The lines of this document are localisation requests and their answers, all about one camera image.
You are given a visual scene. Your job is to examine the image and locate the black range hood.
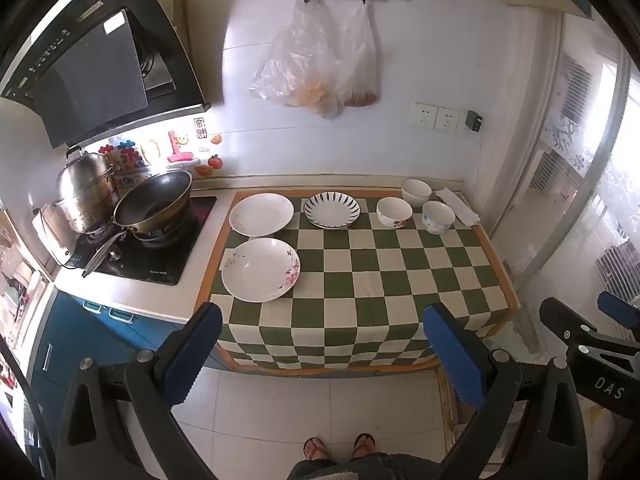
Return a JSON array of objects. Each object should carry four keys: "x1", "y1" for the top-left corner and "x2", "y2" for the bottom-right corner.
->
[{"x1": 0, "y1": 0, "x2": 212, "y2": 150}]

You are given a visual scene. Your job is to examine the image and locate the large clear plastic bag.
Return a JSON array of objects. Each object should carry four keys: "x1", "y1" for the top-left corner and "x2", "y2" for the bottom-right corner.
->
[{"x1": 248, "y1": 0, "x2": 346, "y2": 120}]

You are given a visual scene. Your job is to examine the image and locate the black striped white plate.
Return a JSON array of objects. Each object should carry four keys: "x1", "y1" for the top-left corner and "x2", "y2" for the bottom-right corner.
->
[{"x1": 303, "y1": 192, "x2": 362, "y2": 230}]

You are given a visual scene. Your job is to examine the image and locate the white bowl dark rim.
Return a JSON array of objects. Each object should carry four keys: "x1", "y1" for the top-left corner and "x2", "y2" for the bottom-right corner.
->
[{"x1": 401, "y1": 178, "x2": 433, "y2": 208}]

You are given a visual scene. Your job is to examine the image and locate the dark wok with handle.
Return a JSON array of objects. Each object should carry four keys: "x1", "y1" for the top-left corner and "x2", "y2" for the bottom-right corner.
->
[{"x1": 81, "y1": 169, "x2": 194, "y2": 278}]

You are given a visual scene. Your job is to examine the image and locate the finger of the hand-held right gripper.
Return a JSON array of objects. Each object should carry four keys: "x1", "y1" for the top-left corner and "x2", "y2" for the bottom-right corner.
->
[
  {"x1": 597, "y1": 290, "x2": 640, "y2": 333},
  {"x1": 539, "y1": 296, "x2": 602, "y2": 357}
]

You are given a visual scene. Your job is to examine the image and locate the white kitchen appliance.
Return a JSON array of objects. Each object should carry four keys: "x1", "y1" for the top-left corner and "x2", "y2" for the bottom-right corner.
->
[{"x1": 31, "y1": 205, "x2": 76, "y2": 267}]

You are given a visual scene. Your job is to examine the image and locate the beige vent duct cover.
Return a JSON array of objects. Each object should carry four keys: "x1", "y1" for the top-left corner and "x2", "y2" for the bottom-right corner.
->
[{"x1": 145, "y1": 0, "x2": 190, "y2": 68}]

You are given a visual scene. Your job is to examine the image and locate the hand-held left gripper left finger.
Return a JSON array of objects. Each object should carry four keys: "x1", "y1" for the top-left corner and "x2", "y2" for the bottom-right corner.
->
[{"x1": 54, "y1": 301, "x2": 224, "y2": 480}]

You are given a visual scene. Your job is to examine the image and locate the white bowl floral print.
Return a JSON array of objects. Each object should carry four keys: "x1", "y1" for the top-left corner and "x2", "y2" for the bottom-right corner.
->
[{"x1": 376, "y1": 196, "x2": 414, "y2": 230}]

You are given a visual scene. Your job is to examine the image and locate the black glass gas stove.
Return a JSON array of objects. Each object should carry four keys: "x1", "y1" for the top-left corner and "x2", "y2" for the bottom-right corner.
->
[{"x1": 62, "y1": 195, "x2": 218, "y2": 287}]

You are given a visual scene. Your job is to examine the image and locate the white plate pink floral print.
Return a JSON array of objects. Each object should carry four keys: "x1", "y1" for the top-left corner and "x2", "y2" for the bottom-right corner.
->
[{"x1": 221, "y1": 238, "x2": 302, "y2": 303}]

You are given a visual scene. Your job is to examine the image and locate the small clear plastic bag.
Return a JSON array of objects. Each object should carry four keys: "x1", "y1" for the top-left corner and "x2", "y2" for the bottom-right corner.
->
[{"x1": 330, "y1": 2, "x2": 380, "y2": 109}]

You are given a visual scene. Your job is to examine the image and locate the white plate small floral print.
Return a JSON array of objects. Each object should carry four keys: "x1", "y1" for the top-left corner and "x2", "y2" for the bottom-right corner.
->
[{"x1": 229, "y1": 193, "x2": 295, "y2": 237}]

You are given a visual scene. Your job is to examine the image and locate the blue kitchen cabinet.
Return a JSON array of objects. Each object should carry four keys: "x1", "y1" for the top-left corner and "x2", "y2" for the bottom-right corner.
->
[{"x1": 20, "y1": 290, "x2": 231, "y2": 461}]

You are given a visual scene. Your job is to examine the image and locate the stainless steel steamer pot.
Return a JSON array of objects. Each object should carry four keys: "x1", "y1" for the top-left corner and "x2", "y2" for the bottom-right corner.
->
[{"x1": 54, "y1": 146, "x2": 121, "y2": 235}]

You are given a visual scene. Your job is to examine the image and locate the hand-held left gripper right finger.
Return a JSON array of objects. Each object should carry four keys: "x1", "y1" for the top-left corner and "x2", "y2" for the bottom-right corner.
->
[{"x1": 422, "y1": 301, "x2": 601, "y2": 480}]

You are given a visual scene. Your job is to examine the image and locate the white wall power outlet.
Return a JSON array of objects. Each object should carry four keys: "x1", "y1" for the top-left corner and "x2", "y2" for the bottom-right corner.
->
[
  {"x1": 434, "y1": 106, "x2": 461, "y2": 135},
  {"x1": 412, "y1": 102, "x2": 440, "y2": 129}
]

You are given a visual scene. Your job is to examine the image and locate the person's left foot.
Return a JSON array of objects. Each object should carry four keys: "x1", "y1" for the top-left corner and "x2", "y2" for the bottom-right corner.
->
[{"x1": 302, "y1": 437, "x2": 331, "y2": 461}]

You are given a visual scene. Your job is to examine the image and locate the person's grey pants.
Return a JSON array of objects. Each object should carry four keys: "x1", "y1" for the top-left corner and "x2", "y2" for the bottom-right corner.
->
[{"x1": 287, "y1": 452, "x2": 451, "y2": 480}]

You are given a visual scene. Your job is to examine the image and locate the white bowl blue print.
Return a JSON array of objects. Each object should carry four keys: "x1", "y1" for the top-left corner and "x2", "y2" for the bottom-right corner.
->
[{"x1": 421, "y1": 201, "x2": 456, "y2": 235}]

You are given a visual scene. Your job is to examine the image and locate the green white checkered tablecloth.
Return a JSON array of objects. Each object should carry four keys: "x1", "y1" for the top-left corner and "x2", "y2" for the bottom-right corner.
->
[{"x1": 197, "y1": 187, "x2": 521, "y2": 376}]

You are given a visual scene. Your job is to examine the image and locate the colourful wall stickers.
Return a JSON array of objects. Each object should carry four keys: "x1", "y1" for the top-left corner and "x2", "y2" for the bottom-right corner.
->
[{"x1": 97, "y1": 117, "x2": 223, "y2": 178}]

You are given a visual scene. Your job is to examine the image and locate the folded white paper towel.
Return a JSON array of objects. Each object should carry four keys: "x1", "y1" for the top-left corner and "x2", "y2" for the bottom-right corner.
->
[{"x1": 435, "y1": 187, "x2": 481, "y2": 227}]

